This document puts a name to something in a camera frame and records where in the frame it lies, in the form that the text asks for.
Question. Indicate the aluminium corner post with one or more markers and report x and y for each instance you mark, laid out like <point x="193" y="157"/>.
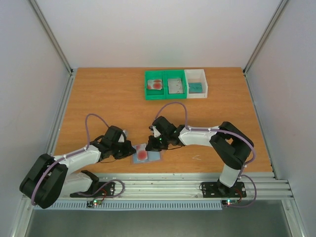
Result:
<point x="265" y="35"/>
<point x="44" y="23"/>

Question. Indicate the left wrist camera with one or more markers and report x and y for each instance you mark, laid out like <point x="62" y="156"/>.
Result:
<point x="123" y="136"/>

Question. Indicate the middle green bin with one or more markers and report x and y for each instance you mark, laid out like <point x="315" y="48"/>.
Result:
<point x="168" y="74"/>

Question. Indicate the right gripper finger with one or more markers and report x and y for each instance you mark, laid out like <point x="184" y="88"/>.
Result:
<point x="150" y="144"/>
<point x="163" y="148"/>

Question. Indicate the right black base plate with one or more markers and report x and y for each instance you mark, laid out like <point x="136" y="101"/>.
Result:
<point x="209" y="188"/>

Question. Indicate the teal card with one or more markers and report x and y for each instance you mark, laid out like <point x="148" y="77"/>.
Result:
<point x="195" y="87"/>

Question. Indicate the green bin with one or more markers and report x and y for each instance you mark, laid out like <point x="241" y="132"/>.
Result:
<point x="154" y="94"/>
<point x="168" y="74"/>

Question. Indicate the white bin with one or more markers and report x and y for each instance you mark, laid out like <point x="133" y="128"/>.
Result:
<point x="196" y="75"/>

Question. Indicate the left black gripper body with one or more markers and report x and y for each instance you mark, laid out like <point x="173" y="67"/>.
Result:
<point x="117" y="150"/>

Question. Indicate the circuit board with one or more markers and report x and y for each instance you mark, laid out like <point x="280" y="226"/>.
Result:
<point x="94" y="203"/>
<point x="230" y="202"/>

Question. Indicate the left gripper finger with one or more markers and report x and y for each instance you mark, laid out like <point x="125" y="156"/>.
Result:
<point x="124" y="154"/>
<point x="128" y="146"/>

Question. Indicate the red patterned card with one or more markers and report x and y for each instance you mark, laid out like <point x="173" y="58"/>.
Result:
<point x="154" y="84"/>

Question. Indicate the right circuit board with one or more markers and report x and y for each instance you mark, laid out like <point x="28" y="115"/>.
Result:
<point x="230" y="202"/>

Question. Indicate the red circles card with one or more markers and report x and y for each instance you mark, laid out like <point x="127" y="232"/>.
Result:
<point x="141" y="154"/>

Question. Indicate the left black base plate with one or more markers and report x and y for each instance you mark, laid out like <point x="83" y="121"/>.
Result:
<point x="108" y="188"/>

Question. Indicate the grey slotted cable duct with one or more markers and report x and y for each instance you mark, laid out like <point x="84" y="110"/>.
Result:
<point x="134" y="205"/>

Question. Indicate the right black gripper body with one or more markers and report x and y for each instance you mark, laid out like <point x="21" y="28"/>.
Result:
<point x="153" y="144"/>

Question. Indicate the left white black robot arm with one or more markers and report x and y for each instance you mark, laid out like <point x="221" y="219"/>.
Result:
<point x="53" y="177"/>

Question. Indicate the right aluminium corner post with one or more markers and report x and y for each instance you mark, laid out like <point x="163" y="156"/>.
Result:
<point x="265" y="35"/>

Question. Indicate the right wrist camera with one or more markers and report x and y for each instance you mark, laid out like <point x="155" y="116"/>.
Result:
<point x="155" y="132"/>

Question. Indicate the left circuit board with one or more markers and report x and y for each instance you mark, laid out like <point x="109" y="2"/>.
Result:
<point x="94" y="203"/>

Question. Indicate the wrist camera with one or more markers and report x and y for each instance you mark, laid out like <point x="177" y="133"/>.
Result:
<point x="155" y="132"/>
<point x="123" y="136"/>

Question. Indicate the left green bin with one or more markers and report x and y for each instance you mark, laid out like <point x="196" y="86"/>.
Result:
<point x="154" y="94"/>

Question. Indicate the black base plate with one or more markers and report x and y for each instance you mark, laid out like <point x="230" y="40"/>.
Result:
<point x="209" y="188"/>
<point x="108" y="188"/>

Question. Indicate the card with magnetic stripe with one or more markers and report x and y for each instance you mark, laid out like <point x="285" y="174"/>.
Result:
<point x="175" y="86"/>

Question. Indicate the left aluminium corner post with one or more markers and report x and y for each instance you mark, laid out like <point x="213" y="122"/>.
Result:
<point x="44" y="23"/>

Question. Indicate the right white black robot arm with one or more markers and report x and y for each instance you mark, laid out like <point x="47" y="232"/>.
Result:
<point x="230" y="144"/>

